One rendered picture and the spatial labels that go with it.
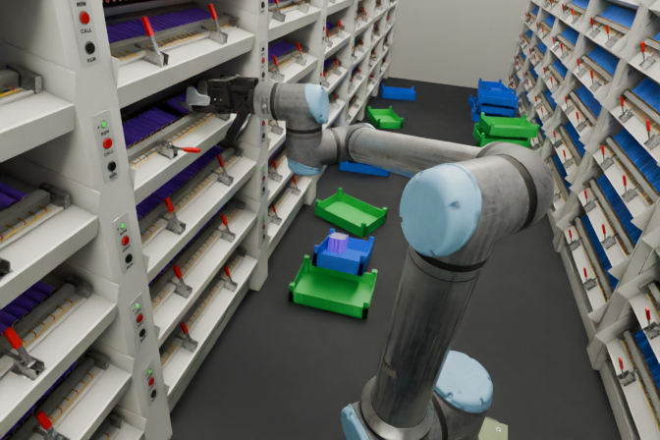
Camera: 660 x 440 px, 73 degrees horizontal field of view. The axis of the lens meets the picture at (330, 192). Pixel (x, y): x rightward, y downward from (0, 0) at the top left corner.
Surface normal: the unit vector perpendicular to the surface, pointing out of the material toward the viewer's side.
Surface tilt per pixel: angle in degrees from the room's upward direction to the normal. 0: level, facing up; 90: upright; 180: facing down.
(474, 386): 3
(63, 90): 90
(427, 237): 85
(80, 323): 15
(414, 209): 85
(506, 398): 0
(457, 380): 4
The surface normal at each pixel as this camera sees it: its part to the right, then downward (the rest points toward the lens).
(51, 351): 0.32, -0.80
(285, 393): 0.07, -0.87
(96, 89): 0.97, 0.18
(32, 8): -0.25, 0.45
